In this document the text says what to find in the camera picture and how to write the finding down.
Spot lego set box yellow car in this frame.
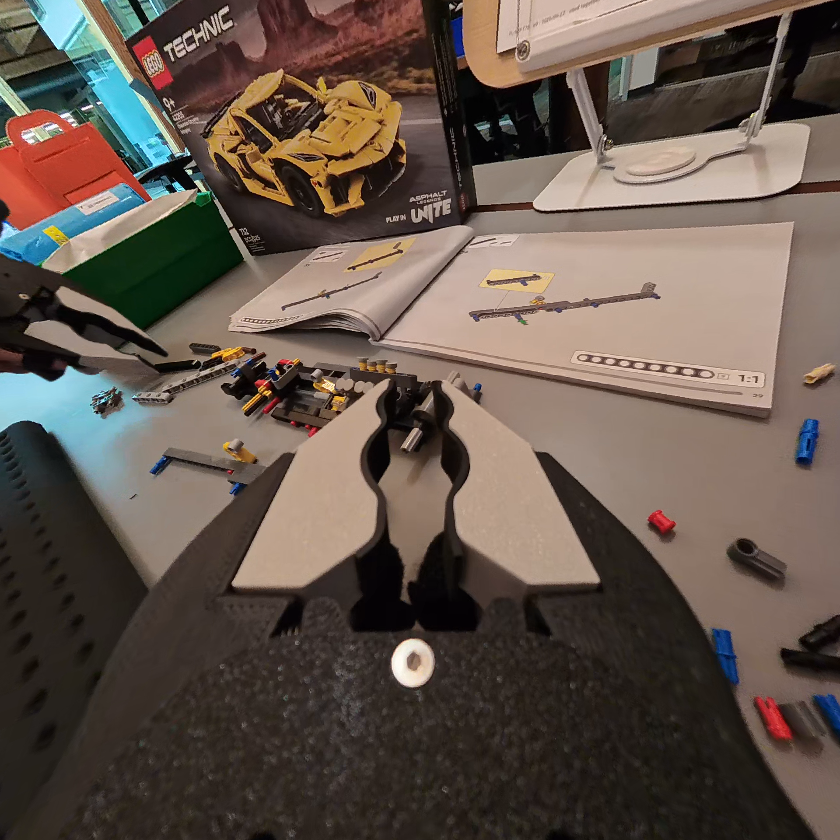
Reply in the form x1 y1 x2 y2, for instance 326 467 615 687
125 0 478 258

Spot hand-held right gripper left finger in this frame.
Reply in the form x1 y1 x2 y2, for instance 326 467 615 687
231 379 396 598

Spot black dimpled mat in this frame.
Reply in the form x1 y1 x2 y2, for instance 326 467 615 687
0 420 150 811

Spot green plastic bin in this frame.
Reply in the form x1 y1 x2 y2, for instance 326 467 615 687
39 189 245 332

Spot white paper bag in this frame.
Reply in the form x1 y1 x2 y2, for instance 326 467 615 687
41 189 199 274

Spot partly built lego chassis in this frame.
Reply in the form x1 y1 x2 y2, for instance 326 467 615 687
220 357 484 455

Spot light blue roll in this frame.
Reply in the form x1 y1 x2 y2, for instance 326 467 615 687
0 184 152 265

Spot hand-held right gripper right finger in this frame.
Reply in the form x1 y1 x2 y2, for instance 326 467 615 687
433 379 601 602

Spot light grey lego beam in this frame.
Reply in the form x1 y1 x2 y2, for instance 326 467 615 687
133 360 255 405

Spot orange felt bag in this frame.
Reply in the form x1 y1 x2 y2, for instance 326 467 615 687
0 108 153 231

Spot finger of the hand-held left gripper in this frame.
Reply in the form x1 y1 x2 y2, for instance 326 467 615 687
39 281 169 358
25 320 160 386

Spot scattered small lego pieces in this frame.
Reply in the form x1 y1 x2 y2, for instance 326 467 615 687
646 363 840 744

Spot grey lego beam yellow piece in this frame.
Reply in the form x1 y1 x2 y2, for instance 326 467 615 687
150 440 266 497

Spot open instruction booklet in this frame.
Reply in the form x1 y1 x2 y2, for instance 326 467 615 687
228 222 796 420

